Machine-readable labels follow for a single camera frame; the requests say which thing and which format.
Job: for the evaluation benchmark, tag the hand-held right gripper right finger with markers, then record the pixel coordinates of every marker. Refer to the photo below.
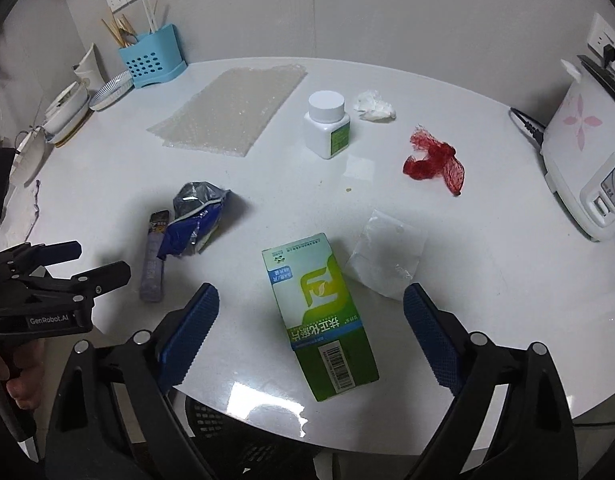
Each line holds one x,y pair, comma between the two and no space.
432,340

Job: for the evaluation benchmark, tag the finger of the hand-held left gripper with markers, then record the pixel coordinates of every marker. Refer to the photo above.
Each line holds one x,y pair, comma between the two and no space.
99,279
47,255

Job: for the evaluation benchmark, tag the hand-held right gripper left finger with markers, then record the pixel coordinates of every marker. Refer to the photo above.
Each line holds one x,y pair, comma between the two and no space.
187,340

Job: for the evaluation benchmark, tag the blue silver snack wrapper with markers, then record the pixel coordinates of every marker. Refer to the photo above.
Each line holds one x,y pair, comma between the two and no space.
192,222

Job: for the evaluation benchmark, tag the green and white carton box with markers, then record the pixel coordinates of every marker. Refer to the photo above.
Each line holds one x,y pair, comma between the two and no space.
317,310

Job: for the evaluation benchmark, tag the red mesh net bag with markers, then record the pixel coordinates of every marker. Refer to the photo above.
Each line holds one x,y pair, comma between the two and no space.
437,166

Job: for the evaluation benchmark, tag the clear bubble wrap sheet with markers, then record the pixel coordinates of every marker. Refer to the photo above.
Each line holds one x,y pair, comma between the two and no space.
227,110

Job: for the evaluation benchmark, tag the person's left hand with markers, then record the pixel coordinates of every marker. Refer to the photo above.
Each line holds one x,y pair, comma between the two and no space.
24,390

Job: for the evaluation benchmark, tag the grey stick packet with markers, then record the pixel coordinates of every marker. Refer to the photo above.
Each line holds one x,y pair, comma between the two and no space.
152,272

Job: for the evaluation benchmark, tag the clear plastic bag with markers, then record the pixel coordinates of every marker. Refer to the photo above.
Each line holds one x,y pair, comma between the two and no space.
387,257

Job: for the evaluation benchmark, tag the stack of white dishes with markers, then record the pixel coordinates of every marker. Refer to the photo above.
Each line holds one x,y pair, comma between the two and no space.
67,112

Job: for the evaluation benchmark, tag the striped rim plate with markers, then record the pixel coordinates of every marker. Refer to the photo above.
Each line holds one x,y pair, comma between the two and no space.
109,92

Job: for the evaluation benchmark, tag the small clear plastic film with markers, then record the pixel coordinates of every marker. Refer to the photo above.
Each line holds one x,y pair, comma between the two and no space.
361,168

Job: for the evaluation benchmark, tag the white cup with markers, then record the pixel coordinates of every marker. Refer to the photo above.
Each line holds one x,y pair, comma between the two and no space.
89,67

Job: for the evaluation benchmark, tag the blue utensil holder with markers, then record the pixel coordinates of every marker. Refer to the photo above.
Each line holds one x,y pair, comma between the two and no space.
152,62

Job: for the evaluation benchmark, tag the bundle of wooden chopsticks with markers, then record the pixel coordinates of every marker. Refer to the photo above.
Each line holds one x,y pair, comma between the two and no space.
118,32

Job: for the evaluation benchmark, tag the white flowered rice cooker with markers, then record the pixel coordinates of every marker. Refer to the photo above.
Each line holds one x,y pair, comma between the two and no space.
582,160

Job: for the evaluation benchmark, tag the white pill bottle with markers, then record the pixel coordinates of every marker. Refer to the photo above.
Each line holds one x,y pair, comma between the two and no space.
323,132

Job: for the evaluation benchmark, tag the crumpled white tissue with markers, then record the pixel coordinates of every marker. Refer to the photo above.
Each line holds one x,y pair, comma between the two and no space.
373,107

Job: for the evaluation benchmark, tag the white wall socket with plug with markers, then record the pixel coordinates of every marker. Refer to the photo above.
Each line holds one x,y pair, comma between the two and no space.
600,35

